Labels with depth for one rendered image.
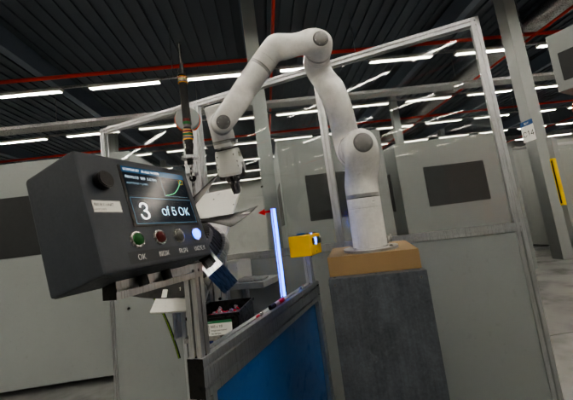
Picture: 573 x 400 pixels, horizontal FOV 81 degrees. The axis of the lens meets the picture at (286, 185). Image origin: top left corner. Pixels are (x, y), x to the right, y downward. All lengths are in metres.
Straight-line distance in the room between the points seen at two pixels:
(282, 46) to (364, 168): 0.53
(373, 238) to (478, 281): 0.84
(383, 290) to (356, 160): 0.42
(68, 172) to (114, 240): 0.12
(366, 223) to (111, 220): 0.85
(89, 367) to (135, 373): 1.00
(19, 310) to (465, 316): 3.53
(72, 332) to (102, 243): 3.24
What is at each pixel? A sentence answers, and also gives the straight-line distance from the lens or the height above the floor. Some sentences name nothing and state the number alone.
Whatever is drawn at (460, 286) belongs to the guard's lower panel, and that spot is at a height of 0.73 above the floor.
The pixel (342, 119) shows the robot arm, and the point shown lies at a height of 1.47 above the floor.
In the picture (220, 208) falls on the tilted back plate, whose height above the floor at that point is 1.26.
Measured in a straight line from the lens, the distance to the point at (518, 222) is 1.92.
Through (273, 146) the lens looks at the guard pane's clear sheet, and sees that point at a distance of 2.09.
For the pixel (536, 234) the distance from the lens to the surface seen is 7.79.
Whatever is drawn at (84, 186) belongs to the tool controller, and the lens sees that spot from 0.56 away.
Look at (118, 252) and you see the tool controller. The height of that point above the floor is 1.10.
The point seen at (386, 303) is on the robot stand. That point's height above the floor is 0.84.
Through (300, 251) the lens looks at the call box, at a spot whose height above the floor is 1.01.
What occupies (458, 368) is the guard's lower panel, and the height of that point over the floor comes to 0.35.
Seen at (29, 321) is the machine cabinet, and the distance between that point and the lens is 3.92.
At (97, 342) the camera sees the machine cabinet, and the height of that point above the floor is 0.35.
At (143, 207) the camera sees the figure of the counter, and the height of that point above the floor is 1.17.
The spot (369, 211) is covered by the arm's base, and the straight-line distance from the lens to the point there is 1.19.
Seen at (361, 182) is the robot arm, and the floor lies 1.23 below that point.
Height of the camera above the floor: 1.10
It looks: 8 degrees up
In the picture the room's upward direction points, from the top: 7 degrees counter-clockwise
